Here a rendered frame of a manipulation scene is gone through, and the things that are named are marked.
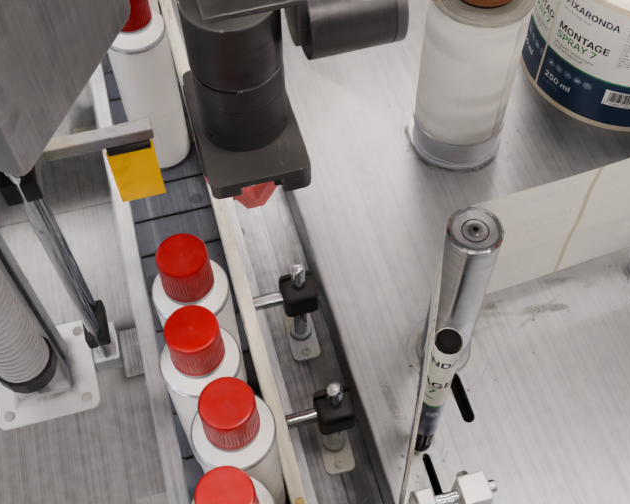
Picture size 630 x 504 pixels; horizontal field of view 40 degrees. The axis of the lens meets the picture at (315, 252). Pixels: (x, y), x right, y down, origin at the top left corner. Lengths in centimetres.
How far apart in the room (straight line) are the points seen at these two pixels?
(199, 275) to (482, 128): 35
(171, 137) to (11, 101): 50
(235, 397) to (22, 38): 26
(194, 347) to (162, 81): 31
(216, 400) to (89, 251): 40
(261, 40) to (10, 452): 45
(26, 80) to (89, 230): 57
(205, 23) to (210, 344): 18
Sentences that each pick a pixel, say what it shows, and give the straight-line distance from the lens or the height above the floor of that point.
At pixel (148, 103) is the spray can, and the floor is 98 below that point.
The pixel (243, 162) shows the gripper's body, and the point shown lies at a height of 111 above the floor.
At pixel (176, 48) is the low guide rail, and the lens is 90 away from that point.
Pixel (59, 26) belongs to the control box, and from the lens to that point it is 33.
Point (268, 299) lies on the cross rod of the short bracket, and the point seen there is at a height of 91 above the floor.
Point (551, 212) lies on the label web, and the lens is 65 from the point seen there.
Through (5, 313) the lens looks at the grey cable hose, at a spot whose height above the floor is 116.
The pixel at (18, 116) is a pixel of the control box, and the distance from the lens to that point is 32.
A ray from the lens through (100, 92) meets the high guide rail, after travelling 81.
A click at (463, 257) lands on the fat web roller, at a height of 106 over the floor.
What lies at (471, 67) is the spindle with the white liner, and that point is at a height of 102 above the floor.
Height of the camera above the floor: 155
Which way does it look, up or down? 59 degrees down
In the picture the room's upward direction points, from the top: 1 degrees counter-clockwise
